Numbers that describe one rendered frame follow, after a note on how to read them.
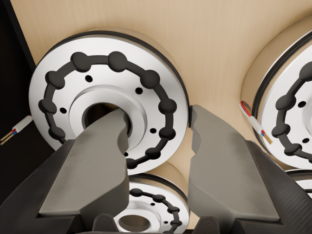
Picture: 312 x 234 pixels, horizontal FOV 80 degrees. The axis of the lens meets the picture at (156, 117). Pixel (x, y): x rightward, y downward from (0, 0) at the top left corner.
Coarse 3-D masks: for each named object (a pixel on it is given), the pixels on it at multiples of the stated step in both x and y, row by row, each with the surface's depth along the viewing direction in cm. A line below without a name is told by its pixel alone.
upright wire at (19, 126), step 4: (28, 116) 12; (24, 120) 12; (28, 120) 12; (16, 124) 12; (20, 124) 12; (24, 124) 12; (16, 128) 11; (20, 128) 11; (12, 132) 11; (16, 132) 11; (4, 136) 10; (0, 140) 10; (4, 140) 11; (0, 144) 10
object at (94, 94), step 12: (84, 96) 11; (96, 96) 11; (108, 96) 11; (120, 96) 11; (132, 96) 11; (72, 108) 11; (84, 108) 11; (132, 108) 11; (72, 120) 12; (84, 120) 12; (132, 120) 11; (144, 120) 11; (132, 132) 12; (144, 132) 12; (132, 144) 12
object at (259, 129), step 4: (240, 104) 13; (240, 108) 13; (244, 108) 13; (244, 112) 13; (248, 112) 12; (248, 116) 12; (252, 116) 12; (248, 120) 12; (252, 120) 12; (256, 120) 11; (252, 124) 11; (256, 124) 11; (256, 128) 11; (260, 128) 11; (260, 132) 11; (264, 132) 10; (264, 136) 10; (268, 136) 10; (268, 140) 10; (272, 144) 10
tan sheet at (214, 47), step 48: (48, 0) 12; (96, 0) 11; (144, 0) 11; (192, 0) 11; (240, 0) 11; (288, 0) 11; (48, 48) 13; (192, 48) 13; (240, 48) 13; (192, 96) 14
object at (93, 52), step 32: (64, 64) 10; (96, 64) 10; (128, 64) 10; (160, 64) 10; (32, 96) 11; (64, 96) 11; (160, 96) 11; (64, 128) 12; (160, 128) 12; (128, 160) 14; (160, 160) 14
